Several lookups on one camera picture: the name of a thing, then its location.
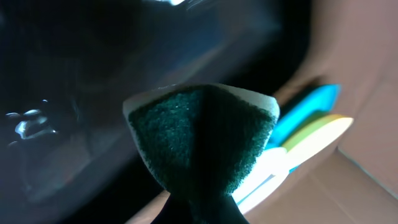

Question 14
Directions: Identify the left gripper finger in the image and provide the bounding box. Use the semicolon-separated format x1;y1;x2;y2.
151;195;249;224

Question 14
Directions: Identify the green scrubbing sponge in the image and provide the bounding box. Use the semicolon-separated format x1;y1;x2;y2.
123;84;280;203

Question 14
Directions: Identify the light blue plate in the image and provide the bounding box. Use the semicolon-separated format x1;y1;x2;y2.
232;147;287;204

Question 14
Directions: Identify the teal plastic tray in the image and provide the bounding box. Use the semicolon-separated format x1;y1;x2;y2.
267;83;342;174

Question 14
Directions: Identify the black rectangular tray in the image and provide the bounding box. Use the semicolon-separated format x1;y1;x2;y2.
1;0;313;223

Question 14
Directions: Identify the white plate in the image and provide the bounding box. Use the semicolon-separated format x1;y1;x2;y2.
232;170;289;214

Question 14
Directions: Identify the green rimmed plate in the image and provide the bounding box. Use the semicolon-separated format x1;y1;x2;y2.
282;114;354;171

